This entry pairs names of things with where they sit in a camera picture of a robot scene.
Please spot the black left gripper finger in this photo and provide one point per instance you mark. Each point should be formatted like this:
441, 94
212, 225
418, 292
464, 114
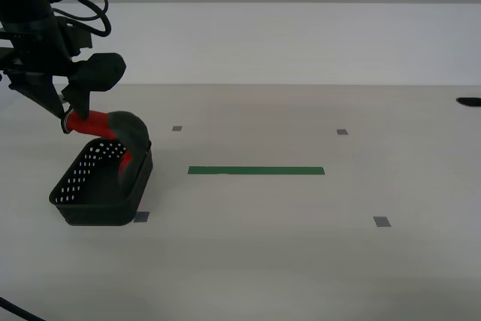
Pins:
97, 73
37, 89

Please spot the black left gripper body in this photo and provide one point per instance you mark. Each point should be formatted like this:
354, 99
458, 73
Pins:
37, 50

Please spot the black perforated plastic basket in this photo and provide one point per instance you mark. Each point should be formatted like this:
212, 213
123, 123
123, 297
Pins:
97, 212

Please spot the red and grey work glove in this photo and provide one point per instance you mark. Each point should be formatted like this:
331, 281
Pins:
127, 125

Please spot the green tape strip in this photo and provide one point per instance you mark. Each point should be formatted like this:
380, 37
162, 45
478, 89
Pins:
255, 170

